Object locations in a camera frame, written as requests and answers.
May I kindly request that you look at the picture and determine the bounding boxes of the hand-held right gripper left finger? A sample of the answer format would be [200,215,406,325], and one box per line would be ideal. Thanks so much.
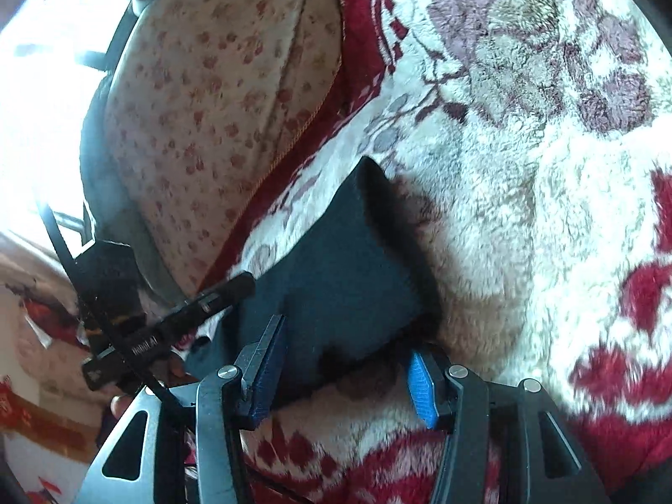
[87,314,289,504]

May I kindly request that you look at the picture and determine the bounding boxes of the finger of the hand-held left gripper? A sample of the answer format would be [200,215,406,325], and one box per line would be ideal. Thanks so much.
[171,272,257,323]

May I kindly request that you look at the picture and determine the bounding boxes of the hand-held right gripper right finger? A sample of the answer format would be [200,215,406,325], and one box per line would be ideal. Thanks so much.
[408,349,612,504]

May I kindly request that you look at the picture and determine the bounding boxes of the black pants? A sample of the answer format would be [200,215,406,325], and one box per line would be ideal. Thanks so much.
[184,156,444,411]

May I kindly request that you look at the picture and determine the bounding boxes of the person's left hand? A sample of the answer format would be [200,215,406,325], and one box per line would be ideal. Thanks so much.
[110,354,199,420]

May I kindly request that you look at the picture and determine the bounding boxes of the grey blanket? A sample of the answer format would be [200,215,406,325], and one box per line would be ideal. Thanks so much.
[79,79,182,308]

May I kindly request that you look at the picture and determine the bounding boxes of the window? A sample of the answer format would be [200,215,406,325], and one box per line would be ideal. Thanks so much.
[0,0,127,242]

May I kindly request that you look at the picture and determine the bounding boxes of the floral beige pillow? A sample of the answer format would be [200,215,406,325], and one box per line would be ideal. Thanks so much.
[102,0,348,300]

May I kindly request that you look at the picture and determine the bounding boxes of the red and white fleece blanket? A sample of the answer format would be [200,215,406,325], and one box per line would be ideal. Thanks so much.
[173,0,672,504]

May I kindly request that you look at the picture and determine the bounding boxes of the black cable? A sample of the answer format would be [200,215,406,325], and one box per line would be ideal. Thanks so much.
[37,202,182,410]

